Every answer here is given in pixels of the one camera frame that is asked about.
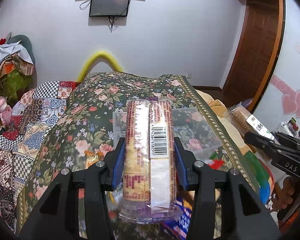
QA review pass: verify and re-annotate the blue snack bag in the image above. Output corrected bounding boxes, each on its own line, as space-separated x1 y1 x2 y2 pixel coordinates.
161 197 192 239

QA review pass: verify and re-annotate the long pink wafer packet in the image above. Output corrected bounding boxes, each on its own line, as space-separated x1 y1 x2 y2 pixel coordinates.
119 100 183 224

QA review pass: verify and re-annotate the brown roll cake packet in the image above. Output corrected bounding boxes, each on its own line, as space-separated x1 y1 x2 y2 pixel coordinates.
223 103 275 140

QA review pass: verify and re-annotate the person's right hand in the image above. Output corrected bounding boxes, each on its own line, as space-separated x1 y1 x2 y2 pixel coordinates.
276 176 300 211

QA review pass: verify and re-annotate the white wardrobe sliding door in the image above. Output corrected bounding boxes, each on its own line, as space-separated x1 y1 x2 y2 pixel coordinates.
254 0 300 131

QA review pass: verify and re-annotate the red snack bag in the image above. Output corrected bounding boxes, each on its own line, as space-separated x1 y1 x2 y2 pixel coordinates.
203 153 224 170

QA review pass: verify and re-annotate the small orange cake packet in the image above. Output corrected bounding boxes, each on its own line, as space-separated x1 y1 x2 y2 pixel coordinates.
84 150 106 168

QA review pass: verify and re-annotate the beige blanket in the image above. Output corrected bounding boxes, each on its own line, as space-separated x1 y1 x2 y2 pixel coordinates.
196 89 256 156

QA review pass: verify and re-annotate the patchwork quilt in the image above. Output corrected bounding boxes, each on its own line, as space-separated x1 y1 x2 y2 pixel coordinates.
0 81 76 231

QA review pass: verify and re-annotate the clear plastic storage box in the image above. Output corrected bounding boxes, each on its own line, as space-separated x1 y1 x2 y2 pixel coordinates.
112 106 223 160

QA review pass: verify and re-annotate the pink rabbit toy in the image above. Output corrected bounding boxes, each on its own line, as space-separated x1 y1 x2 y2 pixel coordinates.
0 96 12 126

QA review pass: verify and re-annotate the brown wooden door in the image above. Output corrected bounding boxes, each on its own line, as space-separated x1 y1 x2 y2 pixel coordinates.
222 0 285 111

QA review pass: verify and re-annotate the pile of clothes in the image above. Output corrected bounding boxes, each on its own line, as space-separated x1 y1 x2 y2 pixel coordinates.
0 34 36 103

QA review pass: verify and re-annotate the small black wall monitor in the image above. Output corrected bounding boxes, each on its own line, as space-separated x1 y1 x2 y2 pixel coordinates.
89 0 130 17

